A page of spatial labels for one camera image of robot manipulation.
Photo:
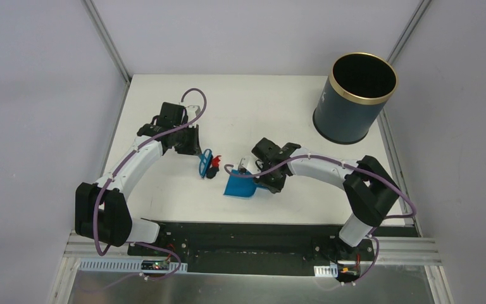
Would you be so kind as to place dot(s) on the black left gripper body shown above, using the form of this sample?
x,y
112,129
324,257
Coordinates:
x,y
193,140

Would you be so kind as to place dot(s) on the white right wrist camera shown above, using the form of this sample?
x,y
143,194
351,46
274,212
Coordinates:
x,y
247,165

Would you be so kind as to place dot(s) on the white slotted cable duct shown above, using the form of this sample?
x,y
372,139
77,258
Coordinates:
x,y
330,270
131,265

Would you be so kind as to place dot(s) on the small black paper scrap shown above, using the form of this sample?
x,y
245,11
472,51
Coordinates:
x,y
212,172

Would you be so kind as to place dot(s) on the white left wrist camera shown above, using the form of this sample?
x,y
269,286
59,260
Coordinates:
x,y
192,112

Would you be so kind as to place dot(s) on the aluminium frame rail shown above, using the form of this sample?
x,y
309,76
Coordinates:
x,y
387,250

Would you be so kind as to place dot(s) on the blue hand brush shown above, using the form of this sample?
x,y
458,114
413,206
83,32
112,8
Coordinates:
x,y
205,159

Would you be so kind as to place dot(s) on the black mounting base plate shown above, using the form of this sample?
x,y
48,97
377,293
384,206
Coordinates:
x,y
172,233

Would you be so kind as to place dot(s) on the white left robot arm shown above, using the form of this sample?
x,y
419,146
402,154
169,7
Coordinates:
x,y
101,209

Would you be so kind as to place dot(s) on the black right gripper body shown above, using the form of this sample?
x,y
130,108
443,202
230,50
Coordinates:
x,y
271,180

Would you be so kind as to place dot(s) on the dark bin with gold rim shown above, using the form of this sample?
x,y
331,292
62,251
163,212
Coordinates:
x,y
355,92

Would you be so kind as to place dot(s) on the blue plastic dustpan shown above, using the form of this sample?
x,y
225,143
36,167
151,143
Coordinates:
x,y
240,187

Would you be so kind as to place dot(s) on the red paper scrap left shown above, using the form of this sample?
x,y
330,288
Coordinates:
x,y
215,162

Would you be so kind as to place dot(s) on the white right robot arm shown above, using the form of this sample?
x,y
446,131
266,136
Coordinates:
x,y
370,190

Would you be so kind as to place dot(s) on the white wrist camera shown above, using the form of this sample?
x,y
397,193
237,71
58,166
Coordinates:
x,y
247,165
192,112

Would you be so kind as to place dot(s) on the left white slotted cable duct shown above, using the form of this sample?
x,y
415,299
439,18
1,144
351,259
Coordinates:
x,y
131,265

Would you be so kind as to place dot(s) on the right white slotted cable duct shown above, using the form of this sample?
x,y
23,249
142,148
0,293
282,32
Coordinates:
x,y
330,270

